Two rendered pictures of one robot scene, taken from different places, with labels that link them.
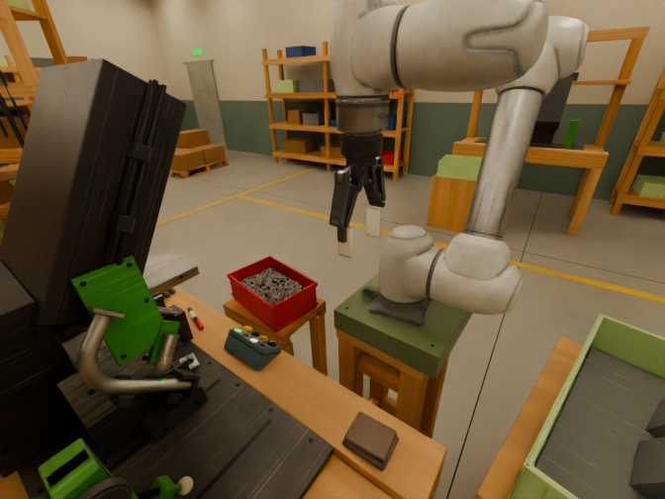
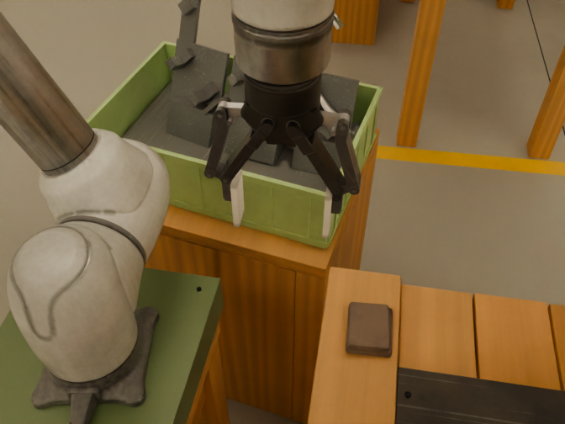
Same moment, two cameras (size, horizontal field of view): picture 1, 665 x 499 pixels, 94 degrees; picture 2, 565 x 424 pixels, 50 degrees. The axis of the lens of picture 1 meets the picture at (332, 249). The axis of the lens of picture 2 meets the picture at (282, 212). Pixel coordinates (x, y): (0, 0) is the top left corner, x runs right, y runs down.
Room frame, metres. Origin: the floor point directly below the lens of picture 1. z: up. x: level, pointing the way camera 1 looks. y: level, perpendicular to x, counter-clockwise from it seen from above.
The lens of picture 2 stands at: (0.81, 0.39, 1.83)
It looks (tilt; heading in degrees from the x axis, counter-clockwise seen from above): 46 degrees down; 243
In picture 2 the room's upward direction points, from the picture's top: straight up
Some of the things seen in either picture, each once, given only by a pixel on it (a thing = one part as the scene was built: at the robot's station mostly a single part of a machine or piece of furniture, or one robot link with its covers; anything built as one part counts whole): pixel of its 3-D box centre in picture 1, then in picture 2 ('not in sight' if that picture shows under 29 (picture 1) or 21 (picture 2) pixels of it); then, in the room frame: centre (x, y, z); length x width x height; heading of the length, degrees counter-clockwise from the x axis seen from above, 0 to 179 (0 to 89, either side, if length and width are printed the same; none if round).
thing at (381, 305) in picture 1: (396, 295); (92, 358); (0.85, -0.21, 0.95); 0.22 x 0.18 x 0.06; 63
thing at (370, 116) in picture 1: (361, 115); (282, 37); (0.58, -0.06, 1.54); 0.09 x 0.09 x 0.06
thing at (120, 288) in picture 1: (119, 305); not in sight; (0.56, 0.48, 1.17); 0.13 x 0.12 x 0.20; 53
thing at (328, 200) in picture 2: (344, 240); (328, 209); (0.53, -0.02, 1.33); 0.03 x 0.01 x 0.07; 53
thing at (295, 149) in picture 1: (332, 111); not in sight; (6.50, -0.08, 1.10); 3.01 x 0.55 x 2.20; 55
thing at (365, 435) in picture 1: (370, 439); (369, 327); (0.40, -0.07, 0.91); 0.10 x 0.08 x 0.03; 55
